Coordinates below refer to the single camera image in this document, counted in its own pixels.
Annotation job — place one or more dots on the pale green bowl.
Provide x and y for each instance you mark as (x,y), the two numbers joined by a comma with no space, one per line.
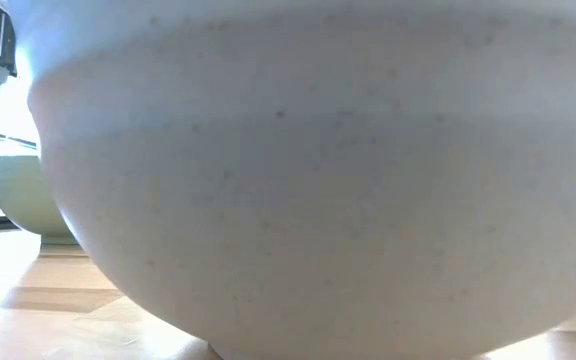
(23,200)

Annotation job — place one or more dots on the large white speckled bowl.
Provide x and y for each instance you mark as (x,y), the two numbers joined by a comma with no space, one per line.
(318,175)

